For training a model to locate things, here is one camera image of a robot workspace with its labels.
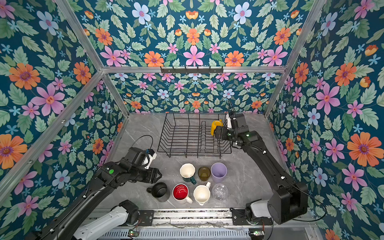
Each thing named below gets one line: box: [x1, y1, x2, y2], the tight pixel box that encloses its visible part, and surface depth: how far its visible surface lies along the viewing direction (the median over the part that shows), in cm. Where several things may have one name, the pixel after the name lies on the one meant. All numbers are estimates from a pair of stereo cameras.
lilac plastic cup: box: [211, 162, 228, 184], surface depth 81 cm
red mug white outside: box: [172, 183, 193, 204], surface depth 77 cm
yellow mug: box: [210, 119, 224, 136], surface depth 100 cm
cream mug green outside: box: [179, 163, 197, 185], surface depth 82 cm
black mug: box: [146, 182, 168, 198], surface depth 78 cm
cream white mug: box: [193, 182, 211, 206], surface depth 76 cm
